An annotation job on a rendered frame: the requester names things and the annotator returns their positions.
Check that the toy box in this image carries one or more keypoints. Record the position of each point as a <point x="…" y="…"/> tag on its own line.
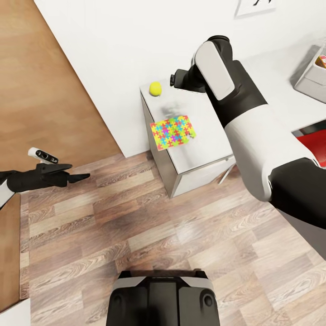
<point x="313" y="80"/>

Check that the tennis ball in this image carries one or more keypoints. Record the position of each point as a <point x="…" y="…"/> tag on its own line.
<point x="155" y="88"/>

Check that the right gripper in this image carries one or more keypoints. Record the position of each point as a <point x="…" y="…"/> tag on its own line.
<point x="180" y="80"/>

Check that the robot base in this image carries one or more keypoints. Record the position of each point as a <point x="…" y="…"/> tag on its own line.
<point x="163" y="301"/>

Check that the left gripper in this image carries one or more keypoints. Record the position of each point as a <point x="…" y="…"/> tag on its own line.
<point x="47" y="175"/>

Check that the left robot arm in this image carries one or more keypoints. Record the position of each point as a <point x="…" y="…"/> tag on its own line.
<point x="47" y="173"/>

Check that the jigsaw puzzle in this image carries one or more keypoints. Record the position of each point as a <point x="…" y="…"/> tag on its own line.
<point x="170" y="133"/>

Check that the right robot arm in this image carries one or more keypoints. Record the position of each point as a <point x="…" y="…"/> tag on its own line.
<point x="274" y="165"/>

